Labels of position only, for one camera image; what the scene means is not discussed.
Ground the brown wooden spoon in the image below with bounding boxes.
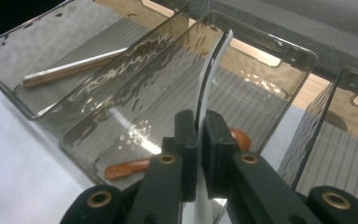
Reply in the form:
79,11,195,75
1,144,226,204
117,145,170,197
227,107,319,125
104,127,252,181

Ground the smoky transparent plastic bin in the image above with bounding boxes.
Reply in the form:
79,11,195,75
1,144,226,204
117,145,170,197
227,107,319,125
0,0,190,119
278,67,358,216
59,11,319,224

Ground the brown wooden chopstick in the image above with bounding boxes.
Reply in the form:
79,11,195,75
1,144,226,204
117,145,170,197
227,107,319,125
22,57,119,90

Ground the white chopstick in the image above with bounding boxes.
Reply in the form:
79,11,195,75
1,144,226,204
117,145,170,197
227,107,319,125
22,47,129,83

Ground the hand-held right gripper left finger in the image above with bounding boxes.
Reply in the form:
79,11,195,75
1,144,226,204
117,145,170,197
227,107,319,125
162,109,199,203

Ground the white ceramic spoon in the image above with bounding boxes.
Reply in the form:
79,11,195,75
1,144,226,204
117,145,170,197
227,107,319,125
192,28,234,224

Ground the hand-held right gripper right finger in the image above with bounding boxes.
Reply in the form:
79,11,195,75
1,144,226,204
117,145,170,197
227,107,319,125
202,109,241,200

